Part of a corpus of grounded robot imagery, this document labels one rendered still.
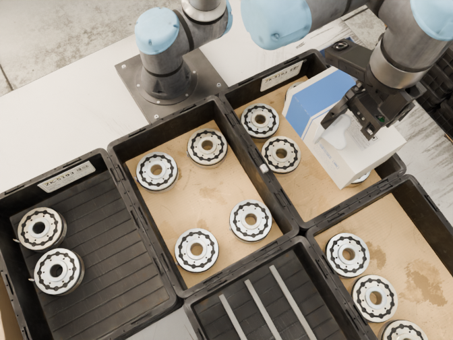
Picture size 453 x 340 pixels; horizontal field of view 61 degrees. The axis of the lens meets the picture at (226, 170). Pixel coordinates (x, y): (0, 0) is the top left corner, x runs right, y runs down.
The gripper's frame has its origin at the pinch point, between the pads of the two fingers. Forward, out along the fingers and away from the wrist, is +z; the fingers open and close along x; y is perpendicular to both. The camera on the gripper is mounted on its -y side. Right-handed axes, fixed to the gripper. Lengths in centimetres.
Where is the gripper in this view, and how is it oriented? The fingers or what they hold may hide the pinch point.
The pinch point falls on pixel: (342, 122)
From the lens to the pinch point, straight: 78.0
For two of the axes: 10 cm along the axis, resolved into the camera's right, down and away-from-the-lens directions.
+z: -0.3, 3.5, 9.4
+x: 8.4, -4.9, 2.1
